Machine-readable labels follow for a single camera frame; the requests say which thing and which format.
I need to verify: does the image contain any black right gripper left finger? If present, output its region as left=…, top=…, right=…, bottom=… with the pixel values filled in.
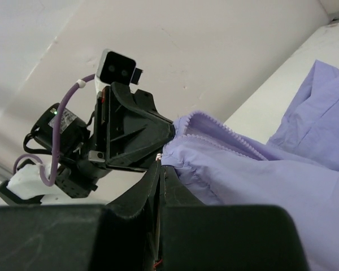
left=0, top=161, right=161, bottom=270

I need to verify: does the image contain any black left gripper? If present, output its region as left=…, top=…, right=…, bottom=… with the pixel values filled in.
left=88, top=82, right=175, bottom=172

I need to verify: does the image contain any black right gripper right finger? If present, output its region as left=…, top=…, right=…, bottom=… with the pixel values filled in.
left=161, top=166, right=309, bottom=270

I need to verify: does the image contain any lilac zip-up jacket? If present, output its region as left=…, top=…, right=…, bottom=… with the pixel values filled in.
left=162, top=61, right=339, bottom=270

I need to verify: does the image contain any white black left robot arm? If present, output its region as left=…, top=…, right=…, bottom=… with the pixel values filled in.
left=0, top=82, right=175, bottom=206

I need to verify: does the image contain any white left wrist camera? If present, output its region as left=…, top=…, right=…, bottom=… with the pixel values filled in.
left=94, top=49, right=143, bottom=94

